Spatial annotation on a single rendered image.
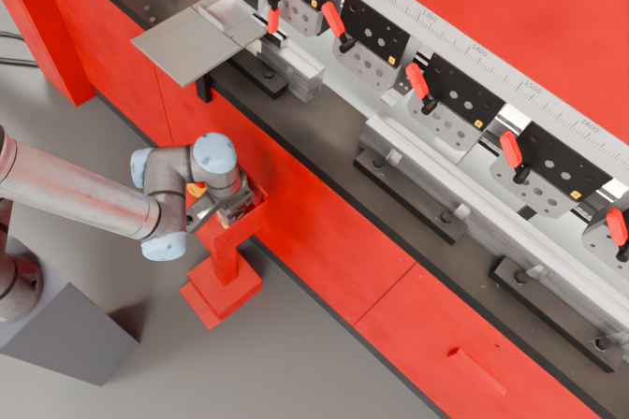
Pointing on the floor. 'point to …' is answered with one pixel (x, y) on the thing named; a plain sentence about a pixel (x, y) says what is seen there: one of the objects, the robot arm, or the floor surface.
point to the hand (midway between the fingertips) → (225, 221)
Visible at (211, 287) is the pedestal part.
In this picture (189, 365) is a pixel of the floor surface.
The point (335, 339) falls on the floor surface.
